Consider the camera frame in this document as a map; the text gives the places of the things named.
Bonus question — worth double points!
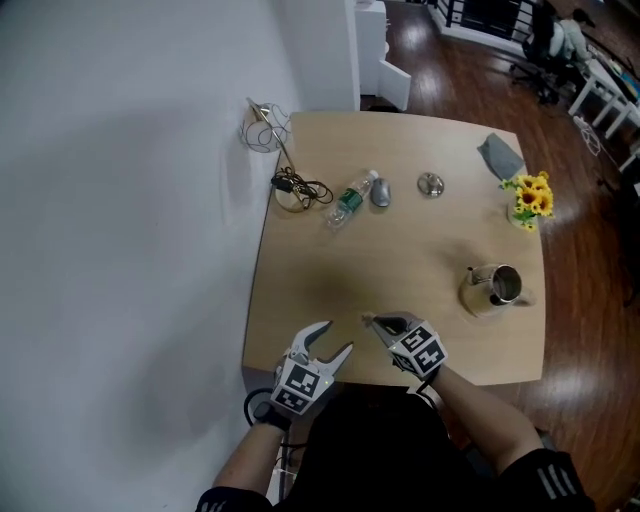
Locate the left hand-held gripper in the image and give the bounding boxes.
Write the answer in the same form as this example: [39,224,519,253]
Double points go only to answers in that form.
[269,320,355,417]

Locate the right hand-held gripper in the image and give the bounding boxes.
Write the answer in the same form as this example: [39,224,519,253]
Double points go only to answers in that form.
[371,311,449,382]

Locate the stainless steel pitcher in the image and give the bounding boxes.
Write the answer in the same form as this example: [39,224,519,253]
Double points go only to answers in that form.
[459,262,538,319]

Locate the person's left forearm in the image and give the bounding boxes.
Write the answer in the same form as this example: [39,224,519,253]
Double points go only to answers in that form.
[211,418,292,497]

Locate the person's right forearm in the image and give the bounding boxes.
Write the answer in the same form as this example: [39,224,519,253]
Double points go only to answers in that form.
[432,366,545,474]

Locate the round silver metal lid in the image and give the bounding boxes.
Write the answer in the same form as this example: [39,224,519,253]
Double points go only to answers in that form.
[416,171,446,199]

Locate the black wrist watch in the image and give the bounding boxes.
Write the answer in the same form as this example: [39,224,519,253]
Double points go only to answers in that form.
[250,399,294,433]

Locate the person's black clothing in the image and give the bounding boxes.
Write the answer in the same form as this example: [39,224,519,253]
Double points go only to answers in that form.
[194,382,599,512]

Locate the silver computer mouse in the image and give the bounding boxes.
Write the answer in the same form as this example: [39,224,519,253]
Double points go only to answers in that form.
[369,176,393,209]

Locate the clear plastic water bottle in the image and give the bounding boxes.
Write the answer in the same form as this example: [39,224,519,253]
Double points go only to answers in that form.
[323,169,380,232]

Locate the sunflowers in vase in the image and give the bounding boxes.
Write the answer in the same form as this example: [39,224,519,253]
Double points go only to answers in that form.
[499,170,556,234]

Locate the grey cloth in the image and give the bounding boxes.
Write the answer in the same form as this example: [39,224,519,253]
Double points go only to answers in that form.
[475,131,526,179]

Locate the black office chair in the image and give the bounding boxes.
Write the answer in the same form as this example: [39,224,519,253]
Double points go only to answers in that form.
[508,0,572,105]

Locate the white table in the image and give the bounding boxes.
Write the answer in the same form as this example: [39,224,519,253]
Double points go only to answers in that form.
[568,48,640,142]

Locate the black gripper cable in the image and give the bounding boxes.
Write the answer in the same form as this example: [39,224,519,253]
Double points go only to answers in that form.
[242,388,272,427]

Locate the tangled black lamp cable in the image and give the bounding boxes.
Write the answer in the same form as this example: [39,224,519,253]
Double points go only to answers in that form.
[270,166,334,209]

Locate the wire globe desk lamp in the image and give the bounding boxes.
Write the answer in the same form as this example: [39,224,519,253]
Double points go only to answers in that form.
[241,96,322,216]

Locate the white wire frame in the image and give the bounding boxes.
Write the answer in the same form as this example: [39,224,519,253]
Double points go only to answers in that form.
[573,115,610,157]

